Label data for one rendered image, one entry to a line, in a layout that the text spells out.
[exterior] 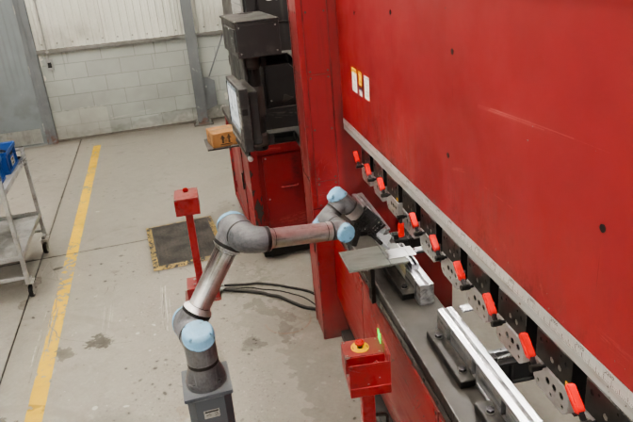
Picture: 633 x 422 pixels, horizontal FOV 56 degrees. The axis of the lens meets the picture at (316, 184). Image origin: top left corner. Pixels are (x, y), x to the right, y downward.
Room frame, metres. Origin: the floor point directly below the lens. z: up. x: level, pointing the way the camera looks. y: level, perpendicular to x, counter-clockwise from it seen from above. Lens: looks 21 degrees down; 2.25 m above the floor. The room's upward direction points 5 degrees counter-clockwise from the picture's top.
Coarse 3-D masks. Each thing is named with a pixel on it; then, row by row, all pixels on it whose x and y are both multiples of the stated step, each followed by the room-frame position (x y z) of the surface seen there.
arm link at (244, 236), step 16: (240, 224) 2.01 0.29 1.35; (304, 224) 2.09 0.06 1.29; (320, 224) 2.10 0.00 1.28; (336, 224) 2.12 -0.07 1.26; (240, 240) 1.96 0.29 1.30; (256, 240) 1.96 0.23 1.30; (272, 240) 1.97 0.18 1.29; (288, 240) 2.01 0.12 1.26; (304, 240) 2.04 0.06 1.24; (320, 240) 2.07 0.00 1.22
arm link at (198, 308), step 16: (224, 224) 2.07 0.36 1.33; (224, 240) 2.04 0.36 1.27; (224, 256) 2.03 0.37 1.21; (208, 272) 2.02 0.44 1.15; (224, 272) 2.03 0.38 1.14; (208, 288) 2.00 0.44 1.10; (192, 304) 1.99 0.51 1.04; (208, 304) 2.00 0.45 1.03; (176, 320) 1.99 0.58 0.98; (192, 320) 1.95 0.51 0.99; (208, 320) 2.00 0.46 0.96
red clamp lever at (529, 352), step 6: (522, 336) 1.26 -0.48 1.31; (528, 336) 1.26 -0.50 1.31; (522, 342) 1.25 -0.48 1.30; (528, 342) 1.25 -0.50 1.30; (528, 348) 1.24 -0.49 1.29; (528, 354) 1.22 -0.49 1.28; (534, 354) 1.22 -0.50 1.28; (534, 360) 1.22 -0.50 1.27; (528, 366) 1.21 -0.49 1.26; (534, 366) 1.20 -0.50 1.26; (540, 366) 1.20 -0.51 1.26
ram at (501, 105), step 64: (384, 0) 2.38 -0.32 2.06; (448, 0) 1.79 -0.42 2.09; (512, 0) 1.44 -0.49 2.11; (576, 0) 1.20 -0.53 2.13; (384, 64) 2.41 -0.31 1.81; (448, 64) 1.79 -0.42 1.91; (512, 64) 1.43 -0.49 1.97; (576, 64) 1.18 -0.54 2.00; (384, 128) 2.44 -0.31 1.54; (448, 128) 1.79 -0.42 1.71; (512, 128) 1.42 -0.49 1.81; (576, 128) 1.17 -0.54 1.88; (448, 192) 1.79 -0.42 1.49; (512, 192) 1.40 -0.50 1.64; (576, 192) 1.15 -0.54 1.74; (512, 256) 1.39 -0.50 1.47; (576, 256) 1.13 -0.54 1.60; (576, 320) 1.11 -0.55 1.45
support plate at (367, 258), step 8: (368, 248) 2.40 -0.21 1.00; (376, 248) 2.40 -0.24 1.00; (392, 248) 2.38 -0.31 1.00; (344, 256) 2.34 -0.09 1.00; (352, 256) 2.33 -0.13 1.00; (360, 256) 2.33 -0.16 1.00; (368, 256) 2.32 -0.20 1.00; (376, 256) 2.32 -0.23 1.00; (384, 256) 2.31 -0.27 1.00; (352, 264) 2.27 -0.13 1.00; (360, 264) 2.26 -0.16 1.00; (368, 264) 2.26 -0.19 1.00; (376, 264) 2.25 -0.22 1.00; (384, 264) 2.24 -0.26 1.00; (392, 264) 2.24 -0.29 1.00; (352, 272) 2.21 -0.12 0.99
